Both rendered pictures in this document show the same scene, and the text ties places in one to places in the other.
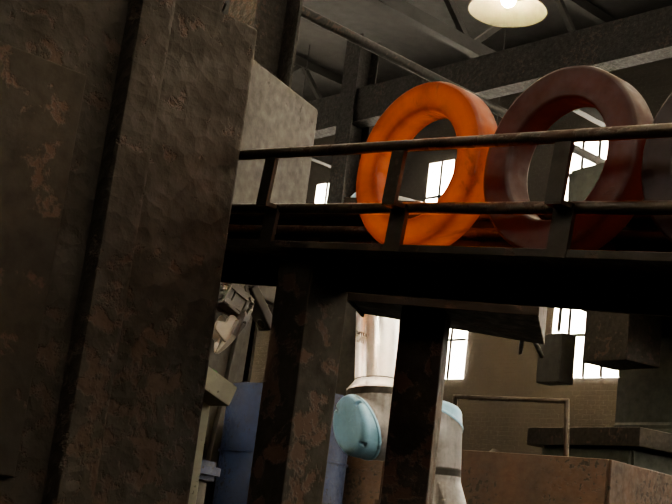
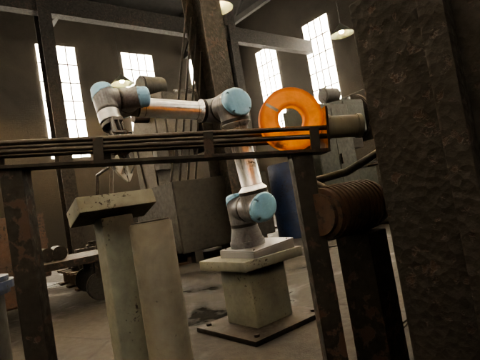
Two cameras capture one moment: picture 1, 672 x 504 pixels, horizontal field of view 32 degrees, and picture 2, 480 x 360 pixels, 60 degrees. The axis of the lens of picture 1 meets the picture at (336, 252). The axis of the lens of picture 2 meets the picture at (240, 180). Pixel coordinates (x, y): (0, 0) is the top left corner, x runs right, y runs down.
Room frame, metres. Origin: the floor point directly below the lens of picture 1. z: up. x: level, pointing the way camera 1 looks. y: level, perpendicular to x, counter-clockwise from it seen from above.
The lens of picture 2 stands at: (2.28, 1.56, 0.53)
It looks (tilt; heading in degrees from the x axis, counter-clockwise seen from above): 3 degrees up; 272
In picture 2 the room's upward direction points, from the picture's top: 10 degrees counter-clockwise
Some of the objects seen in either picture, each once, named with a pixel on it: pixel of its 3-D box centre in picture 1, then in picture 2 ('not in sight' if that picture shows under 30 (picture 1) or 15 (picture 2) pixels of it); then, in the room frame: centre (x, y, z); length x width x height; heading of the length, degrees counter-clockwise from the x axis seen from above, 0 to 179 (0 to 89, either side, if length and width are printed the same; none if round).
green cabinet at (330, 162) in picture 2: not in sight; (326, 168); (1.39, -3.58, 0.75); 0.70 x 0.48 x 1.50; 42
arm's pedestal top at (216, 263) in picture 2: not in sight; (250, 258); (2.36, -0.25, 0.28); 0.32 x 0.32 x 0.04; 41
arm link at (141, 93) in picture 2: not in sight; (131, 98); (2.67, 0.10, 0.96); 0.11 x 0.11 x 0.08; 31
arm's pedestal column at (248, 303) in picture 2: not in sight; (256, 293); (2.36, -0.25, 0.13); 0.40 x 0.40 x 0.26; 41
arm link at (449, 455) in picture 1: (429, 434); (241, 207); (2.36, -0.23, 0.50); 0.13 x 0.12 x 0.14; 121
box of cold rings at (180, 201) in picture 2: not in sight; (205, 214); (2.90, -3.17, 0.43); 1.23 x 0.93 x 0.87; 40
